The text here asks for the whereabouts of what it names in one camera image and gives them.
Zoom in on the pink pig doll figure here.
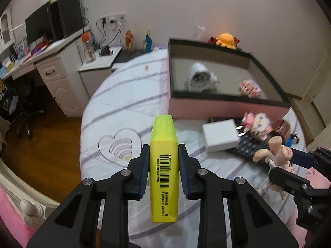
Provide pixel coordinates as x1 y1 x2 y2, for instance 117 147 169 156
253 136 295 200

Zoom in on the rose gold cylinder case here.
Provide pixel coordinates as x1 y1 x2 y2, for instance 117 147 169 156
271 119 291 144

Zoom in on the black tv remote control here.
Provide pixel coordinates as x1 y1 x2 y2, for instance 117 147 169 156
227 132 269 161

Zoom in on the white charger adapter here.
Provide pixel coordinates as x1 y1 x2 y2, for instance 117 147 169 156
203 119 243 153

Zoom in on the yellow highlighter pen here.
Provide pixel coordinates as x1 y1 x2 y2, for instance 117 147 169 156
149 115 179 223

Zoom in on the pink brick block toy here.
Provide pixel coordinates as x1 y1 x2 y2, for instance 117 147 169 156
239 80 261 98

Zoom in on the white hair dryer toy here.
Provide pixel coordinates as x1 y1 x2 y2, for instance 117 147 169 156
185 62 219 93

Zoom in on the pink white block cat toy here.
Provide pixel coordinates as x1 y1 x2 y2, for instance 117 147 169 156
241 112 273 141

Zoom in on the dark blue small box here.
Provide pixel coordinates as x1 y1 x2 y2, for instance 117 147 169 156
208 117 242 125

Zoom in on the pink box with black rim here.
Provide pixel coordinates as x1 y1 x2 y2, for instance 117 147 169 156
168 39 291 120

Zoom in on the low white black cabinet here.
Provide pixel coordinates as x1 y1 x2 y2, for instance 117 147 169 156
79 46 144 97

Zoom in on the orange octopus plush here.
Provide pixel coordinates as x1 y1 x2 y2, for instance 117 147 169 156
215 33 236 50

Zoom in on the white desk with drawers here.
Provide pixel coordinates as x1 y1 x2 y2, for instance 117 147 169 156
2 26 91 117

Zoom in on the orange lid water bottle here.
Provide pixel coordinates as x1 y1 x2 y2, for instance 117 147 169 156
81 32 96 63

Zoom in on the orange snack bag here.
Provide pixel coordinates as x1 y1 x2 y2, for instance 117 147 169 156
125 30 134 53

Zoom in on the wet wipes pack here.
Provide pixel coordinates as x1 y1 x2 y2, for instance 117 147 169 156
153 46 167 51

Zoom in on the blue white carton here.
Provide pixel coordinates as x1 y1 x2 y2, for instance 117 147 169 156
143 30 153 53

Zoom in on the white glass cabinet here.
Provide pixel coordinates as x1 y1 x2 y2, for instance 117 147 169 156
1 8 15 51

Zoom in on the black computer monitor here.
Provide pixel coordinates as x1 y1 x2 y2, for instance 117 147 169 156
25 1 53 45

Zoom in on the large black speaker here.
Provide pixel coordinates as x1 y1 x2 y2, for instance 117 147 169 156
48 0 83 41

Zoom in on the small black camera device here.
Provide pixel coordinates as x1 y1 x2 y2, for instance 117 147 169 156
99 45 113 57

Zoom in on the white wall power strip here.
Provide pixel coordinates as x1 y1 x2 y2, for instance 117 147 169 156
100 12 127 24

